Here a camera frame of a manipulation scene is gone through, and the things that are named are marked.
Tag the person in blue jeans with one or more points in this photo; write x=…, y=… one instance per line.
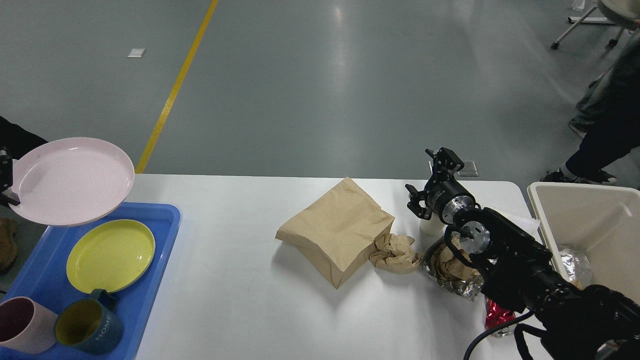
x=623, y=72

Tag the crumpled foil with paper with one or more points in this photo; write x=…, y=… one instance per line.
x=450, y=273

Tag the grey-blue mug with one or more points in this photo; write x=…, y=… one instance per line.
x=90, y=324

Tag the floor outlet plate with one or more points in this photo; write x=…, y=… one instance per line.
x=469, y=169

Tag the dark seated person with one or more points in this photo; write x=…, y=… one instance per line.
x=17, y=140

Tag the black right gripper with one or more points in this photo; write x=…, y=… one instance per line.
x=443, y=196

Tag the pink cup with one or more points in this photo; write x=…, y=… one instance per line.
x=27, y=326

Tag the brown shoe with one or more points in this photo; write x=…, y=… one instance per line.
x=8, y=247

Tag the yellow plate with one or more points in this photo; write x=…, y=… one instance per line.
x=111, y=256

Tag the blue plastic tray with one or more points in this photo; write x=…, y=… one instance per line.
x=43, y=278

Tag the foil scrap in bin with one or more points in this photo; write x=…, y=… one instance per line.
x=577, y=265

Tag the beige waste bin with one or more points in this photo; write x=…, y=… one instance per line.
x=603, y=220

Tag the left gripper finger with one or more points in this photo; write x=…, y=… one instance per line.
x=9, y=199
x=6, y=169

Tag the person in black clothes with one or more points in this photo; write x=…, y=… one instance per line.
x=612, y=137

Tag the red foil wrapper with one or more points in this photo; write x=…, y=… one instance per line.
x=496, y=316

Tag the brown paper bag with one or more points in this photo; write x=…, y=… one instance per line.
x=337, y=232

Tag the crumpled brown paper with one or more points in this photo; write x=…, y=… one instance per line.
x=395, y=253

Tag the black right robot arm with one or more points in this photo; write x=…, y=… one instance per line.
x=572, y=324

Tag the pink plate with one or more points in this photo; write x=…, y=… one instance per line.
x=71, y=181

